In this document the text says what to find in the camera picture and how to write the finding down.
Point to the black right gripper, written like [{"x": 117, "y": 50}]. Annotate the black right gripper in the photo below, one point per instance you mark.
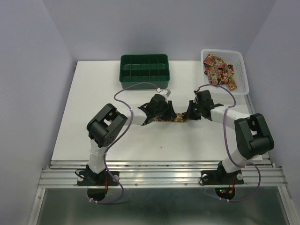
[{"x": 190, "y": 115}]

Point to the aluminium mounting rail frame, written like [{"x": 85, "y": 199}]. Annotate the aluminium mounting rail frame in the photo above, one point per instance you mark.
[{"x": 162, "y": 193}]

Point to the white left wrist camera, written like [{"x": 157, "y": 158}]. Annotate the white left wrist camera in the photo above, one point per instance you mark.
[{"x": 163, "y": 92}]

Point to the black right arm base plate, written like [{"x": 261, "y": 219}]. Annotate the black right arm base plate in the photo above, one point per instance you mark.
[{"x": 213, "y": 177}]

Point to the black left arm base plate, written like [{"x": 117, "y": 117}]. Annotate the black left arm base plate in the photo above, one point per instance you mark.
[{"x": 88, "y": 178}]

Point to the paisley flamingo patterned tie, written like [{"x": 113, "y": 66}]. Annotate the paisley flamingo patterned tie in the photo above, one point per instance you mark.
[{"x": 179, "y": 118}]

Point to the white perforated plastic basket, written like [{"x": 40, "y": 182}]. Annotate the white perforated plastic basket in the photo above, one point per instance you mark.
[{"x": 235, "y": 59}]

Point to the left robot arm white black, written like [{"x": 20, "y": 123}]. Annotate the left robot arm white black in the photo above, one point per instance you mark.
[{"x": 104, "y": 129}]

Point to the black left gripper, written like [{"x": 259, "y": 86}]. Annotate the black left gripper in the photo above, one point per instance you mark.
[{"x": 170, "y": 113}]

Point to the green divided plastic tray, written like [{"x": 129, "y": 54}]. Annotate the green divided plastic tray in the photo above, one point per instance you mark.
[{"x": 144, "y": 71}]

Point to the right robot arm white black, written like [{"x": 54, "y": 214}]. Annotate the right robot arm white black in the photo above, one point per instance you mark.
[{"x": 252, "y": 134}]

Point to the colourful patterned tie in basket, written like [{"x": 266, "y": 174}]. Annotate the colourful patterned tie in basket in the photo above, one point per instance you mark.
[{"x": 218, "y": 72}]

